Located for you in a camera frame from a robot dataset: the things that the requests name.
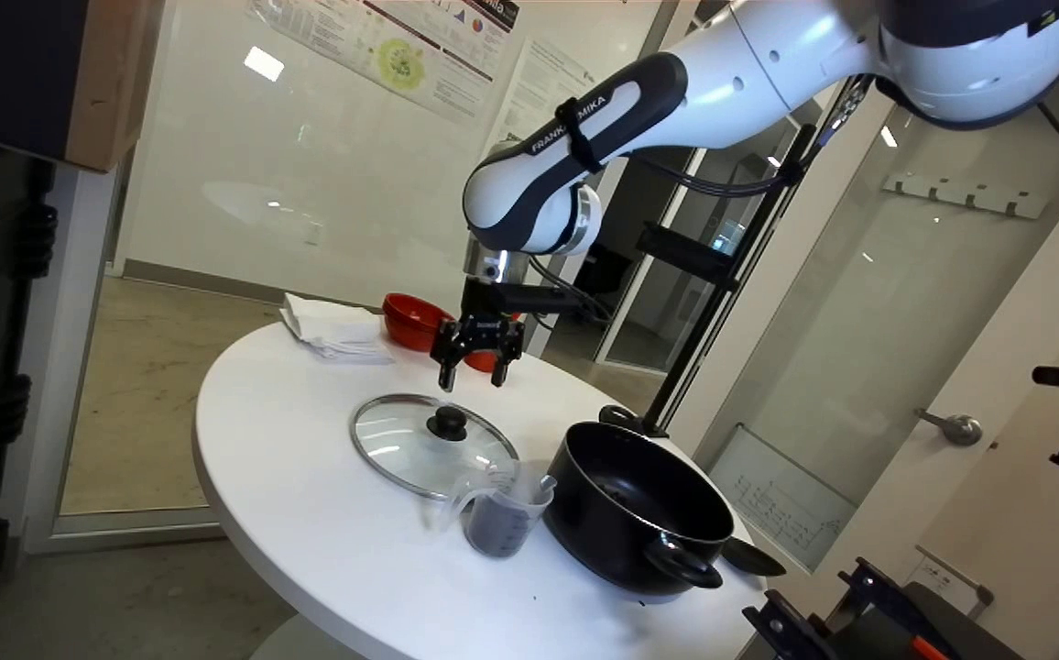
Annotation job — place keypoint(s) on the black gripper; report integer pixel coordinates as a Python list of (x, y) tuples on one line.
[(491, 312)]

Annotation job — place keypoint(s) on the glass lid with black knob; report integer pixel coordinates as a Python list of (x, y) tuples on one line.
[(447, 422)]

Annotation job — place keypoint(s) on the black cooking pot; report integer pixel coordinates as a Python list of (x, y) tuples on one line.
[(603, 526)]

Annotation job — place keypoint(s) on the red bowl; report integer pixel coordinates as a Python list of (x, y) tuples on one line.
[(410, 319)]

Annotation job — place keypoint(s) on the white folded cloth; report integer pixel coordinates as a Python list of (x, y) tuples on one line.
[(326, 328)]

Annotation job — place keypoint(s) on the clear measuring cup dark contents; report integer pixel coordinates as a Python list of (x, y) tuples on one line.
[(491, 526)]

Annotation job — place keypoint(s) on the black pole stand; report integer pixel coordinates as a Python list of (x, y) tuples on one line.
[(725, 296)]

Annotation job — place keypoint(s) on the white paper notice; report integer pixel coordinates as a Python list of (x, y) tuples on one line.
[(547, 87)]

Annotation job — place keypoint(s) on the printed wall poster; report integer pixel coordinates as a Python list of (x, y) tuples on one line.
[(405, 60)]

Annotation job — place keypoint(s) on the white coat hook rail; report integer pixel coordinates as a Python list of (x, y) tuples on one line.
[(968, 196)]

